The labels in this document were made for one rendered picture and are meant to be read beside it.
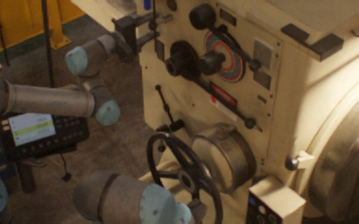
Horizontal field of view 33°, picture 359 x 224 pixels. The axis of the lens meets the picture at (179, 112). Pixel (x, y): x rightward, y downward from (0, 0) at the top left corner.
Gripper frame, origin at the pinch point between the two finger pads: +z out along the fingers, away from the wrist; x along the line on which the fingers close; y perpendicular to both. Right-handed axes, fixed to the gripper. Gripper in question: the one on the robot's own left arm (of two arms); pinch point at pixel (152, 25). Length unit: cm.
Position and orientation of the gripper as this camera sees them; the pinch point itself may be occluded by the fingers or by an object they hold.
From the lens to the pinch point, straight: 202.6
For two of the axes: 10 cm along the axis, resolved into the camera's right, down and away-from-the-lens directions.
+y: -6.4, -5.2, 5.6
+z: 7.7, -4.4, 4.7
